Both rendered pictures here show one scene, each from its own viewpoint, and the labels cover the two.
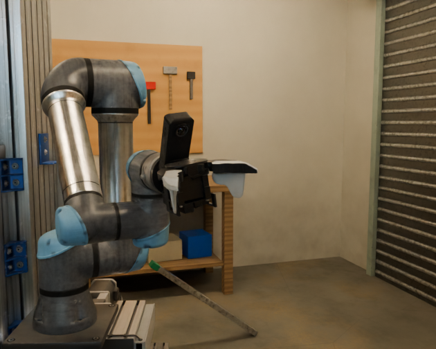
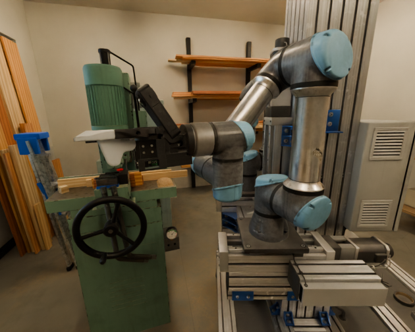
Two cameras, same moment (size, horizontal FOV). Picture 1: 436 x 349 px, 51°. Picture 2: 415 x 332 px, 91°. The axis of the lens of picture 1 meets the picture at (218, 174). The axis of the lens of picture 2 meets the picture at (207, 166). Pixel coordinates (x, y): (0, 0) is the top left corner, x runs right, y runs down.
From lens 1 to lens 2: 0.97 m
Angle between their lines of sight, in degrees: 92
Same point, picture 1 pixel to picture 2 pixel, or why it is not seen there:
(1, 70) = not seen: hidden behind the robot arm
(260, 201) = not seen: outside the picture
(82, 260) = (264, 197)
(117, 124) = (298, 99)
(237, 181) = (109, 149)
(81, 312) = (261, 228)
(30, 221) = not seen: hidden behind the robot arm
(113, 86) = (294, 63)
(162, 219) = (217, 180)
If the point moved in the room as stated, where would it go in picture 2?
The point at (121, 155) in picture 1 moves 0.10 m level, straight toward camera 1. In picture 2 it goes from (298, 127) to (264, 128)
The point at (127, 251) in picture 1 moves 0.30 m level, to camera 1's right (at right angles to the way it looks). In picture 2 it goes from (288, 208) to (352, 293)
